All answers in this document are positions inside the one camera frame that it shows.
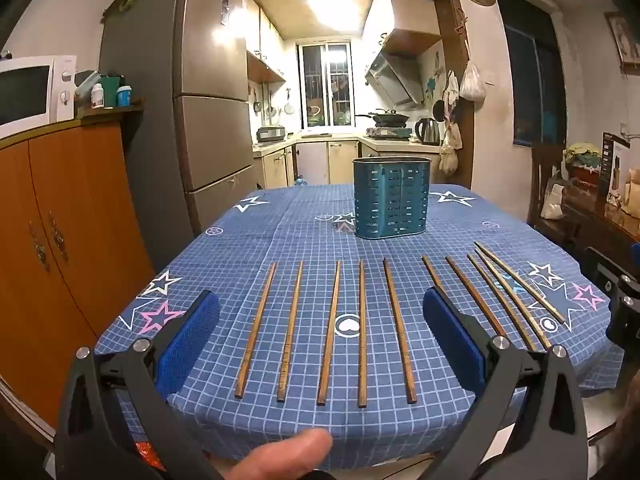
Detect grey refrigerator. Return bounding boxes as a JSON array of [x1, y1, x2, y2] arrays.
[[97, 0, 257, 241]]

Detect kitchen window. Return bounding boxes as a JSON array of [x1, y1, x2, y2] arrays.
[[296, 42, 357, 130]]

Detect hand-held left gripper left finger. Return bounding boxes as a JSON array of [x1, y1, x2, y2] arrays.
[[54, 289, 226, 480]]

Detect printed cardboard box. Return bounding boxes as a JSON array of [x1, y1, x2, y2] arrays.
[[599, 132, 633, 207]]

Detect green plastic container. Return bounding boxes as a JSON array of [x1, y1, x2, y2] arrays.
[[100, 75, 123, 108]]

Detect steel range hood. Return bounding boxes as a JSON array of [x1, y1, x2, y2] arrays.
[[364, 29, 443, 109]]

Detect orange wooden cabinet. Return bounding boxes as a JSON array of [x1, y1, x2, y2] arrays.
[[0, 109, 157, 436]]

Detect hanging cloth bag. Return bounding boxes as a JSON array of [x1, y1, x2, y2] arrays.
[[438, 122, 464, 177]]

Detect white microwave oven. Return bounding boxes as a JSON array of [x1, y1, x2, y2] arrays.
[[0, 55, 79, 127]]

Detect person's left hand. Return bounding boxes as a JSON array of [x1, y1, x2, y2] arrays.
[[235, 428, 334, 480]]

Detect black wok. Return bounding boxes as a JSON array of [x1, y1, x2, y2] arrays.
[[355, 109, 411, 127]]

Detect beige kitchen base cabinets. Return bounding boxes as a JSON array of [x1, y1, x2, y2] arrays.
[[252, 137, 444, 191]]

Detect teal metal utensil holder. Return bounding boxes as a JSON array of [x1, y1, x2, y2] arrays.
[[353, 157, 433, 240]]

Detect hanging white plastic bag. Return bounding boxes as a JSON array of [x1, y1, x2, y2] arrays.
[[459, 60, 487, 101]]

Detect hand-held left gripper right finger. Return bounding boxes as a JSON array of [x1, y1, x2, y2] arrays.
[[422, 287, 591, 480]]

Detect framed wall picture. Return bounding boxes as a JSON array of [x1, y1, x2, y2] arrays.
[[604, 11, 640, 72]]

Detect steel electric kettle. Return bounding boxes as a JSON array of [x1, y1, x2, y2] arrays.
[[415, 117, 442, 146]]

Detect blue checked star tablecloth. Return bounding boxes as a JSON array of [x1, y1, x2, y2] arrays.
[[94, 183, 627, 461]]

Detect wooden chair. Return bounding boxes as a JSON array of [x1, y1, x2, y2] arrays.
[[529, 143, 569, 227]]

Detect gas stove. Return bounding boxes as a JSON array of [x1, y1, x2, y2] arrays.
[[364, 127, 413, 141]]

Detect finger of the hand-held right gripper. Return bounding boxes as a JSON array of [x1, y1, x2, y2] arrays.
[[582, 242, 640, 352]]

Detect dark wooden sideboard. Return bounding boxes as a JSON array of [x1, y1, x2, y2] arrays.
[[530, 180, 640, 263]]

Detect brown wooden chopstick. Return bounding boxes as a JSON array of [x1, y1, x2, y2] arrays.
[[445, 256, 508, 338], [421, 255, 448, 295], [357, 259, 368, 409], [474, 241, 567, 324], [467, 254, 537, 352], [475, 249, 553, 350], [276, 261, 305, 404], [382, 258, 418, 405], [235, 262, 278, 399], [316, 259, 343, 407]]

